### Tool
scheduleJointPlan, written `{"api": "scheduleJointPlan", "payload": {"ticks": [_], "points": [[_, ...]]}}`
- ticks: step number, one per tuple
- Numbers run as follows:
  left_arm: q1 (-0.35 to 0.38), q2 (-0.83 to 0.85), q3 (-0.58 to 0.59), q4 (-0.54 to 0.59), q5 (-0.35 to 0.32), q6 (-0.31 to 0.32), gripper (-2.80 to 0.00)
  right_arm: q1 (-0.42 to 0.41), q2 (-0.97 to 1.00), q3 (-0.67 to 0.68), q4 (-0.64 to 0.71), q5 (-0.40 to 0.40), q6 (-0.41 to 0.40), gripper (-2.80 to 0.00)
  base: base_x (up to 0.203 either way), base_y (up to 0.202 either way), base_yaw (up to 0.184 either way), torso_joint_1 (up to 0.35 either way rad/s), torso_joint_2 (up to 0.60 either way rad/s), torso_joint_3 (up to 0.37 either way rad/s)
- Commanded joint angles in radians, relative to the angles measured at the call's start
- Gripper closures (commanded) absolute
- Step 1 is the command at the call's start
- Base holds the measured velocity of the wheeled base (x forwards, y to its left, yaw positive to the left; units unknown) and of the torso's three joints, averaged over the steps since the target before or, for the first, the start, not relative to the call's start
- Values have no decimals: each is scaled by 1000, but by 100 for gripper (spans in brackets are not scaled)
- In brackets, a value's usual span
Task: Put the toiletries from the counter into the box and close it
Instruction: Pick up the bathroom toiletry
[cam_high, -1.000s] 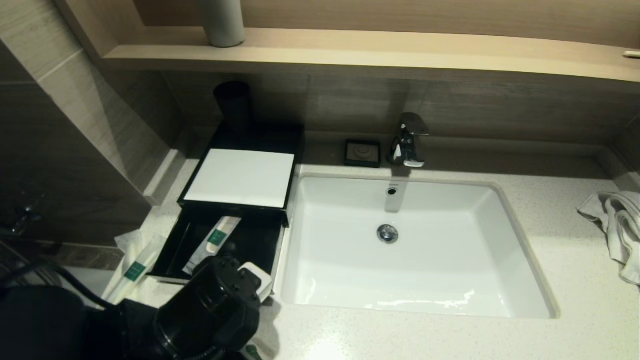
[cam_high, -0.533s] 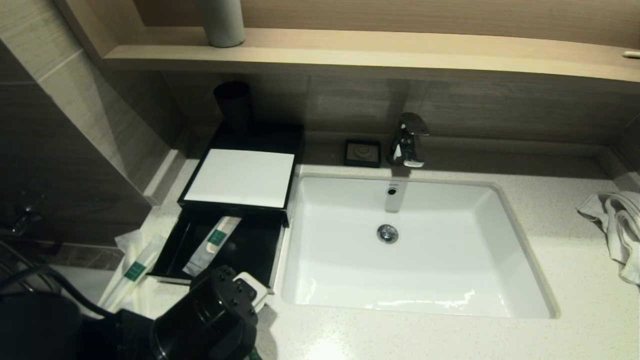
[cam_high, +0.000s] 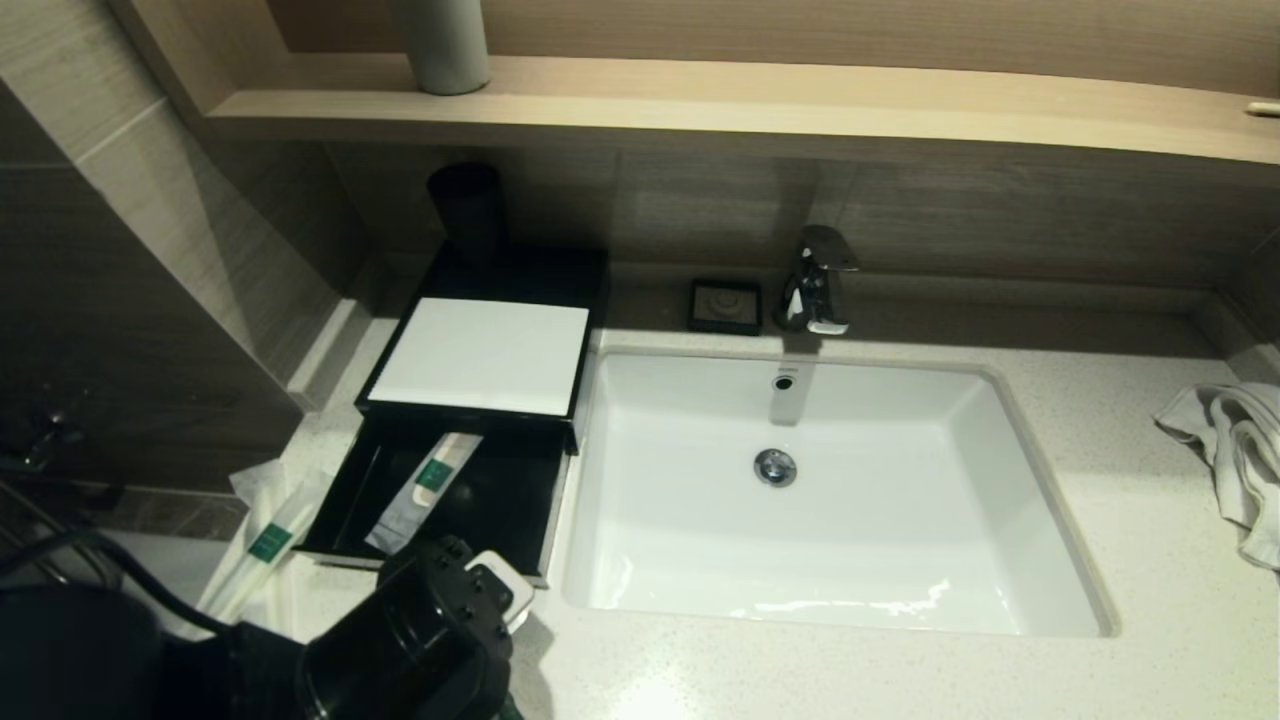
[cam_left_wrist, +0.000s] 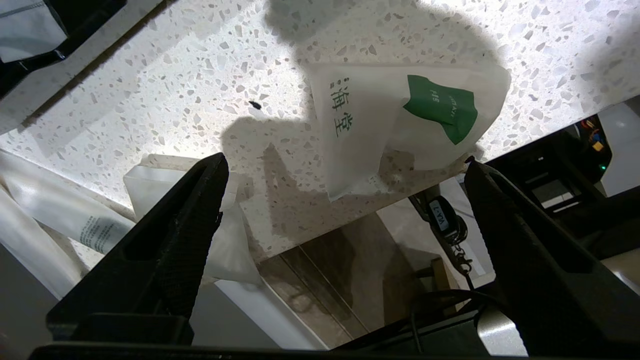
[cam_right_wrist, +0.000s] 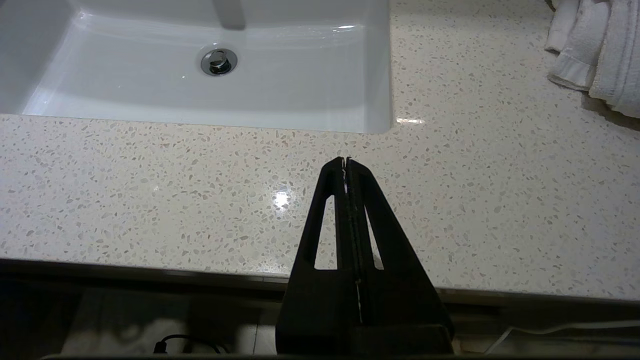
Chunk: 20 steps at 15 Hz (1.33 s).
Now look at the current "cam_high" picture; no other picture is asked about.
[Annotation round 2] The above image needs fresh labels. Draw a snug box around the beige grey green-label packet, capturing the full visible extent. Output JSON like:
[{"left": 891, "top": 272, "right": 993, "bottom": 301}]
[{"left": 364, "top": 432, "right": 484, "bottom": 557}]

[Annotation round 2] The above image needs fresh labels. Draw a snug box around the black tray with white liner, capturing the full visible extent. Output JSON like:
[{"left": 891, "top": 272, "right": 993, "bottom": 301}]
[{"left": 298, "top": 415, "right": 573, "bottom": 589}]

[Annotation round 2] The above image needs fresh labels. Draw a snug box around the black amenity box housing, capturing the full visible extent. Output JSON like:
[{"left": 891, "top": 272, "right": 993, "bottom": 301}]
[{"left": 355, "top": 245, "right": 611, "bottom": 456}]

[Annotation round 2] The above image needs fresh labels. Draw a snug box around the long clear toothbrush packet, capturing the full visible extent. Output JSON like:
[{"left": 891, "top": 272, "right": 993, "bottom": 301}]
[{"left": 198, "top": 470, "right": 336, "bottom": 623}]

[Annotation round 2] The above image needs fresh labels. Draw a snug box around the clear packet with black comb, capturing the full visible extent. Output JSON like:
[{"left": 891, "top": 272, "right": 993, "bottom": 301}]
[{"left": 230, "top": 460, "right": 291, "bottom": 506}]

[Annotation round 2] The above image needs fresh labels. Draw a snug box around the chrome drain stopper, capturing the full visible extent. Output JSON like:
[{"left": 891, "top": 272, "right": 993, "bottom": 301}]
[{"left": 753, "top": 448, "right": 798, "bottom": 489}]

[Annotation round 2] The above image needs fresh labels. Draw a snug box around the black cup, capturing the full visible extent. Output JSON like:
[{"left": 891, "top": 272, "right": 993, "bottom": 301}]
[{"left": 428, "top": 163, "right": 506, "bottom": 263}]

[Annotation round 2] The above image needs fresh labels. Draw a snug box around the black square soap dish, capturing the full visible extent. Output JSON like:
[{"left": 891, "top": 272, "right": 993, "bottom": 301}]
[{"left": 687, "top": 278, "right": 764, "bottom": 337}]

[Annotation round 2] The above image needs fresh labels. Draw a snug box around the dark metal valve fixture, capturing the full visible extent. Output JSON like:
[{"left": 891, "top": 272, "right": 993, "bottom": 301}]
[{"left": 0, "top": 390, "right": 96, "bottom": 476}]

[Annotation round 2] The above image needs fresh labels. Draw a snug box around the white ceramic sink basin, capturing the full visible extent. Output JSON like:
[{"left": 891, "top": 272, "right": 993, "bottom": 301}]
[{"left": 562, "top": 345, "right": 1119, "bottom": 639}]

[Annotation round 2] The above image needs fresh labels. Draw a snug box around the chrome faucet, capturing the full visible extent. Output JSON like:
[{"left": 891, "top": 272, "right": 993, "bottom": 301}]
[{"left": 775, "top": 225, "right": 861, "bottom": 337}]

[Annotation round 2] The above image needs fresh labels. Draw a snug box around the grey cylindrical cup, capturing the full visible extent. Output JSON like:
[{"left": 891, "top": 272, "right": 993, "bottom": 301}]
[{"left": 392, "top": 0, "right": 493, "bottom": 98}]

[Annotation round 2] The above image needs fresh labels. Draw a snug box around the white crumpled towel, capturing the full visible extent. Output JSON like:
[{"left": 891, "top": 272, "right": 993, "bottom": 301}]
[{"left": 1150, "top": 380, "right": 1280, "bottom": 573}]

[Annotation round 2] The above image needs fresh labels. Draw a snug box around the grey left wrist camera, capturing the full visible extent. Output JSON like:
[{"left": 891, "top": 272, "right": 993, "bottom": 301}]
[{"left": 463, "top": 548, "right": 537, "bottom": 633}]

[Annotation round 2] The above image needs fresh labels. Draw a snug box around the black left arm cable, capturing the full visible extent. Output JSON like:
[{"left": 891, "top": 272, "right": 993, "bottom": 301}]
[{"left": 0, "top": 528, "right": 236, "bottom": 641}]

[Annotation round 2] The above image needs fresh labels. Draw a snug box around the light wooden wall shelf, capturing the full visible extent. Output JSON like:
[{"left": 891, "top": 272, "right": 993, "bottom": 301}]
[{"left": 205, "top": 55, "right": 1280, "bottom": 168}]

